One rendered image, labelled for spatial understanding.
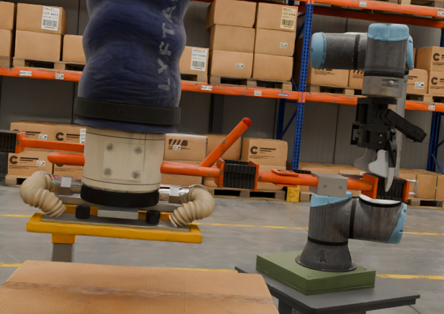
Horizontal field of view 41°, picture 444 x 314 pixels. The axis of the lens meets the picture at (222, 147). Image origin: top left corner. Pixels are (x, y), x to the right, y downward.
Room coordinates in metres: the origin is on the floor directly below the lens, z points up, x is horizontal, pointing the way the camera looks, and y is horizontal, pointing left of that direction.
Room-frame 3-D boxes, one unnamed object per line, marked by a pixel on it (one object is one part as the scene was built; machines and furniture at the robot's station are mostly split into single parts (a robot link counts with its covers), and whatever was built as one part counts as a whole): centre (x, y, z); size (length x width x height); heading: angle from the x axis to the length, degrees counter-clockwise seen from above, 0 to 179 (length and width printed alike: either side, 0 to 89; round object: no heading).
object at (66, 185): (1.28, 0.21, 1.17); 0.34 x 0.25 x 0.06; 99
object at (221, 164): (1.32, -0.04, 1.22); 0.10 x 0.08 x 0.06; 9
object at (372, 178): (1.37, -0.38, 1.22); 0.08 x 0.07 x 0.05; 99
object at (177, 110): (1.28, 0.21, 1.35); 0.23 x 0.23 x 0.04
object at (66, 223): (1.19, 0.20, 1.13); 0.34 x 0.10 x 0.05; 99
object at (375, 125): (1.37, -0.35, 1.36); 0.09 x 0.08 x 0.12; 98
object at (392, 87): (1.37, -0.36, 1.44); 0.10 x 0.09 x 0.05; 8
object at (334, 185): (1.35, -0.25, 1.21); 0.07 x 0.07 x 0.04; 9
